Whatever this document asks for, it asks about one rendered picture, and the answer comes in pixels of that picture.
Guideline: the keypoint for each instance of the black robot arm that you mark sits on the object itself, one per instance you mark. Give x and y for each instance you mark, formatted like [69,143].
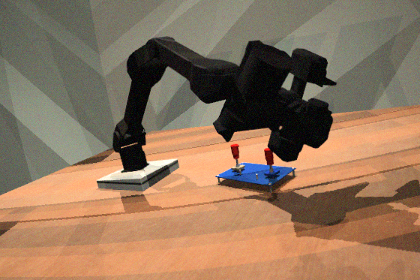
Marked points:
[248,90]

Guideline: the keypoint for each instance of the blue circuit board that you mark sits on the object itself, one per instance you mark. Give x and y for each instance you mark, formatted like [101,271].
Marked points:
[260,174]

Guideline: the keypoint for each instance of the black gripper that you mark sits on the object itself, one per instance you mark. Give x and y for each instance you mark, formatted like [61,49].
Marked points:
[307,67]

